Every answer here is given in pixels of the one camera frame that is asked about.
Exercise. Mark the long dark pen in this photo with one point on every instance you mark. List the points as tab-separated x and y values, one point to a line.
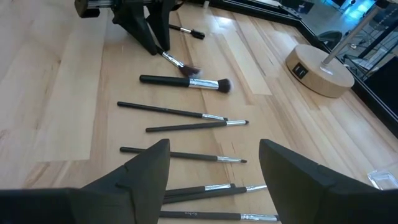
161	109

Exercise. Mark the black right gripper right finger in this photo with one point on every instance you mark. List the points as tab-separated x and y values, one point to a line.
295	186

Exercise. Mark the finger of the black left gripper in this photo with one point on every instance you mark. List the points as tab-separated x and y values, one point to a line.
133	21
161	21

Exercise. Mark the white shade wooden base lamp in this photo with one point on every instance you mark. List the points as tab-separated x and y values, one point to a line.
314	77

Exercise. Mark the clear acrylic organizer box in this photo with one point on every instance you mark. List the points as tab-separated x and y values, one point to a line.
384	180

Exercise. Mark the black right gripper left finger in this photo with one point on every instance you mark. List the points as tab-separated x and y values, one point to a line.
149	174

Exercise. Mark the short dark pen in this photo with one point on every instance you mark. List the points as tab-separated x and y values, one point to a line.
186	127

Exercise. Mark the thin black makeup brush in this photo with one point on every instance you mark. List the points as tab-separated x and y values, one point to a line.
211	194

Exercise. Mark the thick black makeup brush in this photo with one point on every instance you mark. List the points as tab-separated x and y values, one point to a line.
164	81

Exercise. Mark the fan-head black makeup brush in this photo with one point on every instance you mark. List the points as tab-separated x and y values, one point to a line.
189	71

